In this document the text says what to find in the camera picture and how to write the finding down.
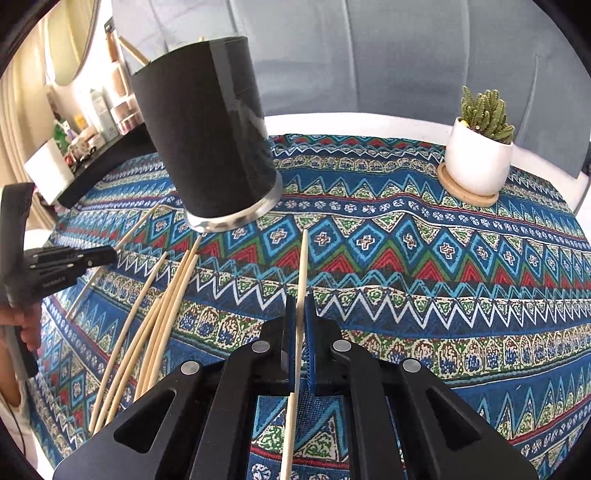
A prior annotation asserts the black cylindrical utensil holder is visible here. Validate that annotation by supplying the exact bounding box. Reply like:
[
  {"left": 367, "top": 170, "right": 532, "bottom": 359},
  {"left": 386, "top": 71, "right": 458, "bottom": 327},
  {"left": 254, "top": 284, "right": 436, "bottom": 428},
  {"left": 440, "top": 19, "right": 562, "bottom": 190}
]
[{"left": 131, "top": 36, "right": 283, "bottom": 233}]

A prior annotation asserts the person's left forearm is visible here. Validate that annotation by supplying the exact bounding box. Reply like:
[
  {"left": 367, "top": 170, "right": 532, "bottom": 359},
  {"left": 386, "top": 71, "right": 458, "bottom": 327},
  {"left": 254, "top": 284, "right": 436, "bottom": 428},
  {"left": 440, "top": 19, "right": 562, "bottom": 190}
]
[{"left": 0, "top": 344, "right": 22, "bottom": 410}]

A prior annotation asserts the person's left hand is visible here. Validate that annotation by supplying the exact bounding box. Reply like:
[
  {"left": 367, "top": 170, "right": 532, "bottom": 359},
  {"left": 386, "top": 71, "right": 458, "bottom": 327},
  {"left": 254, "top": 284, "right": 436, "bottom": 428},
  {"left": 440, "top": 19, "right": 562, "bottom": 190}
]
[{"left": 0, "top": 303, "right": 41, "bottom": 352}]

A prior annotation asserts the beige curtain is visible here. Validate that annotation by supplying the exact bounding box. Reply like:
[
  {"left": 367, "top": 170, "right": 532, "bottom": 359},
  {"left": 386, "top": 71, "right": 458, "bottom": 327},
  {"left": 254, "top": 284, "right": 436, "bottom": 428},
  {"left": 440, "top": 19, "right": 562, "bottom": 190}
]
[{"left": 0, "top": 18, "right": 56, "bottom": 232}]

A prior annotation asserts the black side shelf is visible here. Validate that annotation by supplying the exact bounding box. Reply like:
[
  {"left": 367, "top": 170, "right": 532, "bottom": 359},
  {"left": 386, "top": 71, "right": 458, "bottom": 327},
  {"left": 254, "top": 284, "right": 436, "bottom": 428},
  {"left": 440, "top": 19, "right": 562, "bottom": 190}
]
[{"left": 56, "top": 124, "right": 156, "bottom": 209}]

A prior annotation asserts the white pump bottle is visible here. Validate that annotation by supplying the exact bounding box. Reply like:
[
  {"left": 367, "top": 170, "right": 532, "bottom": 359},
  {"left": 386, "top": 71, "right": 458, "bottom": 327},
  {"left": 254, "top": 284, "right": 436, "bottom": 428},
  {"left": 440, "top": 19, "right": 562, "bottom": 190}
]
[{"left": 90, "top": 89, "right": 119, "bottom": 142}]

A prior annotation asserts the patterned blue tablecloth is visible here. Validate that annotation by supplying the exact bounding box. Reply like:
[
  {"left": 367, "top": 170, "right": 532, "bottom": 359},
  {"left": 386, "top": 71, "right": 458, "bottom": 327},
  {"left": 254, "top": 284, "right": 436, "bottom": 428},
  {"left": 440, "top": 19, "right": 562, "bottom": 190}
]
[{"left": 28, "top": 134, "right": 590, "bottom": 478}]

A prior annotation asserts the pink jar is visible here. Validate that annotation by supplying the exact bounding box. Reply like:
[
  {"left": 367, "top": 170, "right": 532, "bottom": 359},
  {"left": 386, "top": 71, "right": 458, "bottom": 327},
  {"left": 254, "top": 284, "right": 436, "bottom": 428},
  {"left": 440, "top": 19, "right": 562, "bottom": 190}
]
[{"left": 110, "top": 100, "right": 143, "bottom": 135}]

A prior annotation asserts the round wooden coaster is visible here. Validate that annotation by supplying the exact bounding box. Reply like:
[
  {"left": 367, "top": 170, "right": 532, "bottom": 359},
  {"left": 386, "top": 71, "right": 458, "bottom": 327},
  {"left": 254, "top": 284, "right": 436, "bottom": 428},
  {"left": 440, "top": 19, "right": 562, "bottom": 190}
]
[{"left": 437, "top": 163, "right": 499, "bottom": 208}]

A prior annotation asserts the wooden hairbrush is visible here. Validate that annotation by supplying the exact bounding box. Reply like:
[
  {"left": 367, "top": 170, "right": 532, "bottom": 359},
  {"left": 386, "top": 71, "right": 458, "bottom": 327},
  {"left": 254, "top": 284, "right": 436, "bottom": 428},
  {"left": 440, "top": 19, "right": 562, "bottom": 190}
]
[{"left": 104, "top": 19, "right": 128, "bottom": 98}]

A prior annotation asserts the white pot with cactus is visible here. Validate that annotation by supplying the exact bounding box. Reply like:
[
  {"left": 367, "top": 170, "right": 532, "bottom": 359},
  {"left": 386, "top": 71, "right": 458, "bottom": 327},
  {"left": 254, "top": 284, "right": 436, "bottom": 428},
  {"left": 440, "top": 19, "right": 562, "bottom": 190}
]
[{"left": 445, "top": 86, "right": 515, "bottom": 197}]

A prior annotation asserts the grey-blue backdrop cloth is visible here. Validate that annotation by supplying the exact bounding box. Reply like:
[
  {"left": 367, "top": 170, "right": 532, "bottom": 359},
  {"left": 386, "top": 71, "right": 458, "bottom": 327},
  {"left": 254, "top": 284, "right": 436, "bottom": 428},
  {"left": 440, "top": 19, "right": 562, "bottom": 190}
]
[{"left": 112, "top": 1, "right": 590, "bottom": 175}]

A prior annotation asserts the round wall mirror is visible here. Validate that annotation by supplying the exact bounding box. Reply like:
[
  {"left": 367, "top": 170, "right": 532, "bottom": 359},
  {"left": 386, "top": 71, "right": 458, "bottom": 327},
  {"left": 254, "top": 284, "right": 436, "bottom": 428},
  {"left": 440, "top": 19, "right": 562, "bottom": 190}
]
[{"left": 44, "top": 0, "right": 101, "bottom": 86}]

